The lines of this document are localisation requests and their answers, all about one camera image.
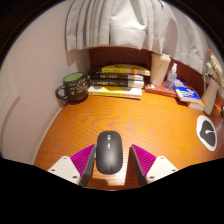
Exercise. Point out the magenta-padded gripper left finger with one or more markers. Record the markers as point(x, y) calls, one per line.
point(65, 168)

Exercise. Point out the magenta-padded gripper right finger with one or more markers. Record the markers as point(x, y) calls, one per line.
point(160, 168)

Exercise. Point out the dark grey computer mouse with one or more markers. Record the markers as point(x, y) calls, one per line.
point(109, 153)

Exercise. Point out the white and grey mouse pad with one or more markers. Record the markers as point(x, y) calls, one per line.
point(207, 133)

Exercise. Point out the red-brown book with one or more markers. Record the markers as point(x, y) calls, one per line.
point(158, 90)

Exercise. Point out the dark mug with green inside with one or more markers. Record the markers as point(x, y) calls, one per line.
point(76, 88)

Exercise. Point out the blue book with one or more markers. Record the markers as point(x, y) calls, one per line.
point(186, 91)

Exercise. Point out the white ceramic vase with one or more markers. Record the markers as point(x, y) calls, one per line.
point(210, 96)

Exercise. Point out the clear pump bottle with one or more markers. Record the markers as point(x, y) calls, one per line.
point(170, 80)

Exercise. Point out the cream lidded tumbler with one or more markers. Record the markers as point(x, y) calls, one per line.
point(159, 70)

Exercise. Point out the black book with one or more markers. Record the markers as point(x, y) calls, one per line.
point(113, 80)

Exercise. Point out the yellow-covered book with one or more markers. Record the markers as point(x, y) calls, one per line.
point(123, 69)

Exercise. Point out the white pleated curtain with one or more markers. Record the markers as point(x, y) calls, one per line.
point(116, 23)

